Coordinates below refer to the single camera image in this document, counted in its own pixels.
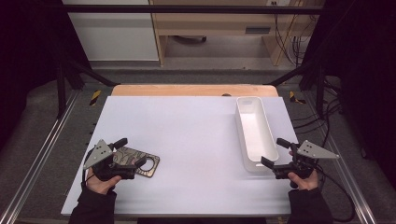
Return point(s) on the aluminium floor rail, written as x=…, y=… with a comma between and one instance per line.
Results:
x=37, y=158
x=348, y=174

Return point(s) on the grey desk label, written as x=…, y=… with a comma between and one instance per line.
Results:
x=257, y=30

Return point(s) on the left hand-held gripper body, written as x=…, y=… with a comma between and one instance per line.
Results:
x=99, y=154

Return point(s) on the light wooden desk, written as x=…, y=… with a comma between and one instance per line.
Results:
x=211, y=23

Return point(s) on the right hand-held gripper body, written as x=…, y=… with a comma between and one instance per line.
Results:
x=314, y=151

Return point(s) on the wooden table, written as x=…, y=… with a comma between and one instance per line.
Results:
x=186, y=90

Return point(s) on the yellow black floor tape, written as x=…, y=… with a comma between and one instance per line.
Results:
x=95, y=97
x=293, y=97

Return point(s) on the person's right hand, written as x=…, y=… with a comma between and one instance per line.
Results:
x=305, y=183

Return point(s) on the white oblong plastic tray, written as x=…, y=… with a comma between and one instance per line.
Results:
x=257, y=133

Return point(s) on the white cabinet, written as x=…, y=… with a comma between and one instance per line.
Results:
x=115, y=34

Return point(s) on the person's left hand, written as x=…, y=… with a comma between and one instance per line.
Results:
x=101, y=185

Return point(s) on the black frame post with brace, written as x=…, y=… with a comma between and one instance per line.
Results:
x=320, y=90
x=61, y=90

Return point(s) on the white table board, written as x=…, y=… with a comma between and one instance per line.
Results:
x=186, y=137

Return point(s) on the black frame crossbar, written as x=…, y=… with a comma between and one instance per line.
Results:
x=186, y=9

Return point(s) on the black curtain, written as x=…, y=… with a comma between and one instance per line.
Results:
x=367, y=77
x=25, y=46

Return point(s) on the metal bracket part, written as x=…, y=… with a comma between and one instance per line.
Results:
x=130, y=155

